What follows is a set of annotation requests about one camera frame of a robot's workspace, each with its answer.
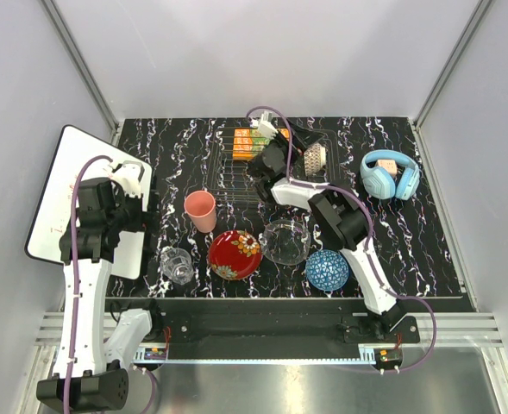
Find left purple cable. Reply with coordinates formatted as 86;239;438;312
61;154;162;414

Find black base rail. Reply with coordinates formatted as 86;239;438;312
100;295;421;361

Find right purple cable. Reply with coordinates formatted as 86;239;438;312
245;106;438;374

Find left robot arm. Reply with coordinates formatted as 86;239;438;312
36;177;164;413

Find clear glass cup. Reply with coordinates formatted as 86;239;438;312
160;248;194;285

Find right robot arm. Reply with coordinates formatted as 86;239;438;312
248;110;406;342

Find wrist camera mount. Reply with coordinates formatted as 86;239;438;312
252;110;279;140
107;160;145;198

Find red floral plate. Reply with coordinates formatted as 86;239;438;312
208;230;262;281

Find pink plastic cup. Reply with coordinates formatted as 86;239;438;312
184;191;216;234

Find clear glass bowl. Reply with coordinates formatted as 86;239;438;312
260;219;311;266

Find orange patterned box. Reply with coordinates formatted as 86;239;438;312
231;129;271;161

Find wire dish rack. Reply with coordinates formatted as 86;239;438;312
207;127;343;204

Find purple cable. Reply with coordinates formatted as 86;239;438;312
245;106;438;374
61;154;162;414

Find white board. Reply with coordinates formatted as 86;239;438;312
24;125;153;279

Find pink cube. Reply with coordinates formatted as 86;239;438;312
376;159;398;178

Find light blue headphones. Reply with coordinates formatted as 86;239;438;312
360;149;421;201

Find blue triangle pattern bowl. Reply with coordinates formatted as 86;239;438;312
305;249;349;292

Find beige patterned bowl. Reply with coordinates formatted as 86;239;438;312
304;143;327;176

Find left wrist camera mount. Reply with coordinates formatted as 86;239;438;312
107;160;145;198

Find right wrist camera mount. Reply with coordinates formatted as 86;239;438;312
252;110;279;140

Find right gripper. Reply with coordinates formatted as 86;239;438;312
269;119;324;166

